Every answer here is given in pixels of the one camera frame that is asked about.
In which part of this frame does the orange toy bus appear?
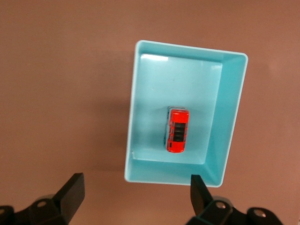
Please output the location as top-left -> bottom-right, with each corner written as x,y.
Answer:
165,105 -> 190,153

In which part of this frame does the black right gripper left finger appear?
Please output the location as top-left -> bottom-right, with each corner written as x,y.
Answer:
0,172 -> 85,225

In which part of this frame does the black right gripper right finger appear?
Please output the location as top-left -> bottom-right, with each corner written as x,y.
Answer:
186,174 -> 283,225

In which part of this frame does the blue plastic box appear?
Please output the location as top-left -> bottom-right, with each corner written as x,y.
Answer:
123,39 -> 248,188

